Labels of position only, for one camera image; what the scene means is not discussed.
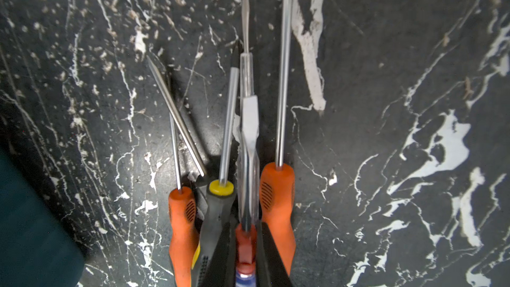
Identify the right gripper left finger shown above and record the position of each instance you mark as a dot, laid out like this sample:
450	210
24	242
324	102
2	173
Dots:
222	267

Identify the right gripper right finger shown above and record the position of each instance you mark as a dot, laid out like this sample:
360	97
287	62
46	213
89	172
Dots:
270	270

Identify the black yellow handle screwdriver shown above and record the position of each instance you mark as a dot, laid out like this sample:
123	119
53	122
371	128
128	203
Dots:
220	193

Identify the small orange handle screwdriver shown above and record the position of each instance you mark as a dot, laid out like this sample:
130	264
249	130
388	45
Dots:
182	213

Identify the red clear tester screwdriver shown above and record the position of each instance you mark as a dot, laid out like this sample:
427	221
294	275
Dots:
245	274

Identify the large orange handle screwdriver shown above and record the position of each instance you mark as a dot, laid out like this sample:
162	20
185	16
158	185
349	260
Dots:
277	182

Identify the slim steel shaft screwdriver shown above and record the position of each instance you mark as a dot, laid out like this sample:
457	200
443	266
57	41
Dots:
177	117

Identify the teal storage tray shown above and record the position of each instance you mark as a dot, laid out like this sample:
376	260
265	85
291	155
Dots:
35	248

